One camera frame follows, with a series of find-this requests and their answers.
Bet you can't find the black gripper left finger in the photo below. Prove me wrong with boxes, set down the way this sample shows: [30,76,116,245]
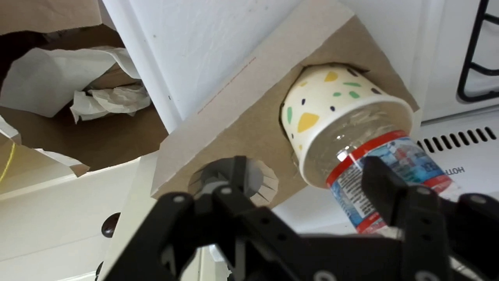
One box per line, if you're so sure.
[104,154,316,281]

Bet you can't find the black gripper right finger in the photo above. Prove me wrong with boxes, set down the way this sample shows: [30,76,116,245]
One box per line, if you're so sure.
[361,154,499,281]

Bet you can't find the clear plastic bottle red label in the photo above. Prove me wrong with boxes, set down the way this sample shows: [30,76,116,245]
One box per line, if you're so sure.
[327,129,454,235]

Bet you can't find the confetti print paper coffee cup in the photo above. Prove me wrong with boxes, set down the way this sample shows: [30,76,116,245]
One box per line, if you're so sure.
[280,62,417,190]

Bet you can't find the brown cardboard cup carrier box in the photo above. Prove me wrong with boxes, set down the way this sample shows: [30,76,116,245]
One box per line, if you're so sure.
[152,0,422,209]

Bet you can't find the black door latch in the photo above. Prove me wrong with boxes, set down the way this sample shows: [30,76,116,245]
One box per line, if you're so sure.
[93,209,122,281]

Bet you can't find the brown paper bag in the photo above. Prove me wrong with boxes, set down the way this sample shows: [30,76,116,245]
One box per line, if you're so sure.
[0,0,172,196]

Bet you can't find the white gas stove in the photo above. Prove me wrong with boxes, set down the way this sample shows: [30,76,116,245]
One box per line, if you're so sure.
[272,0,499,240]

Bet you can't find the white paper sheet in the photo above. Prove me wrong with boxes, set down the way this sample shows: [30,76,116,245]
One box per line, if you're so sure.
[0,45,143,118]

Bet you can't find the yellow cord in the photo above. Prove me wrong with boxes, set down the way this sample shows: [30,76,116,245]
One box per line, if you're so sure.
[0,139,18,184]

